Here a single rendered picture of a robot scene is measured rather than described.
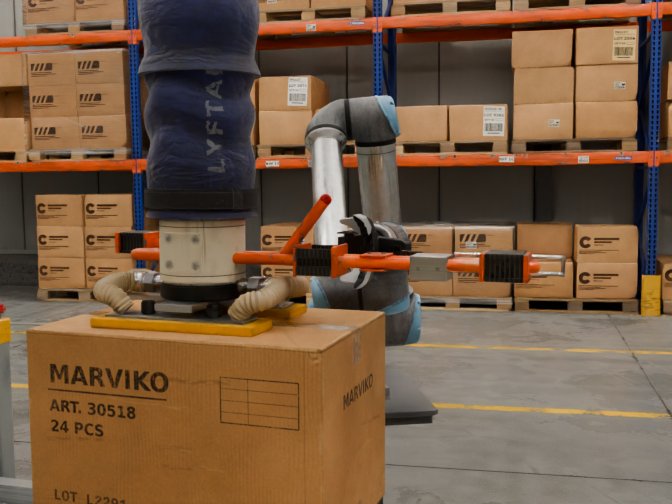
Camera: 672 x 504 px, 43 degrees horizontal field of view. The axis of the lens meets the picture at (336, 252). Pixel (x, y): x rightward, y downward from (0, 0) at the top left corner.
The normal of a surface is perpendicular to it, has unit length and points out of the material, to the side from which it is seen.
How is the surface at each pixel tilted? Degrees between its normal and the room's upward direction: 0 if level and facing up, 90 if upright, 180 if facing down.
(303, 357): 90
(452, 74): 90
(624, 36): 89
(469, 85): 90
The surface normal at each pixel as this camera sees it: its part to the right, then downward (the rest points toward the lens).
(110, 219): -0.20, 0.13
